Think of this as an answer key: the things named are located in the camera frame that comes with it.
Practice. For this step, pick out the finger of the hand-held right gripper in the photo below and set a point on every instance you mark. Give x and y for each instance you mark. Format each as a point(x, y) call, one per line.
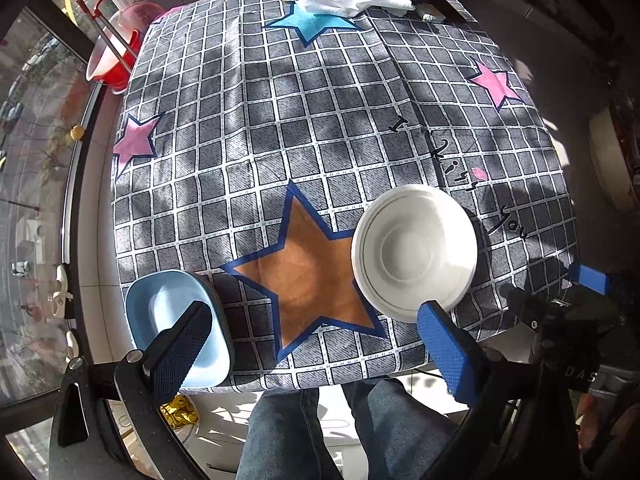
point(522, 305)
point(590, 277)

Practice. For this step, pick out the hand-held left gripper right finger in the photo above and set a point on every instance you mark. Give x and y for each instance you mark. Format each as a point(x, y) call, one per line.
point(447, 355)

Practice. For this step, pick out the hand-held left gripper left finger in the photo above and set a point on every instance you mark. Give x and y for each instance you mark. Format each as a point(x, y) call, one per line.
point(180, 347)

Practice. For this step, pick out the blue square plate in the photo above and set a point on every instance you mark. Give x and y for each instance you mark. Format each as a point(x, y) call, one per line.
point(150, 310)

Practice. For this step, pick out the white paper bowl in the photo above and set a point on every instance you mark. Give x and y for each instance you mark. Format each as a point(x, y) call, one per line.
point(415, 250)

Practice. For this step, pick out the yellow crumpled wrapper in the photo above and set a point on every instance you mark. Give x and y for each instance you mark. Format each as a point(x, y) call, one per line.
point(179, 411)

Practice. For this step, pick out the person's right leg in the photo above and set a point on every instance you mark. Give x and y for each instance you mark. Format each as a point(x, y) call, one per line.
point(395, 430)

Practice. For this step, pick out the white slipper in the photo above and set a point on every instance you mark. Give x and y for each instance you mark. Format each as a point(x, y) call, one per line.
point(73, 342)
point(60, 285)

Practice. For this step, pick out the round beige object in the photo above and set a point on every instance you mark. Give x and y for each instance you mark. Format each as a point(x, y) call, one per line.
point(617, 160)

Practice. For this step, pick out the yellow round knob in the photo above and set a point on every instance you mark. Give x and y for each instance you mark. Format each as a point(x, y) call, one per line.
point(76, 132)

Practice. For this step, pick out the grey checked star tablecloth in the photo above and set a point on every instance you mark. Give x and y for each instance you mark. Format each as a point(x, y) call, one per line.
point(300, 135)

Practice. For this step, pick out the red plastic basin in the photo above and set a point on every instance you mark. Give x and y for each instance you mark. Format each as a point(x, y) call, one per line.
point(107, 67)

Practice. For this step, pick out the small pale green packet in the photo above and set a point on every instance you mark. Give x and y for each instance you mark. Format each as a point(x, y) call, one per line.
point(429, 13)

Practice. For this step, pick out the metal rods with red clip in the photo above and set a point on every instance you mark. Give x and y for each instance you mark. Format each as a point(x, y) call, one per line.
point(107, 27)

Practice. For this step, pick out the pink plastic basin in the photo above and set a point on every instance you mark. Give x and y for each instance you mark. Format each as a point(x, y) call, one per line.
point(137, 15)

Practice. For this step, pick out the black window frame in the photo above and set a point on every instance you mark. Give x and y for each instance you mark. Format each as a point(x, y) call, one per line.
point(60, 85)

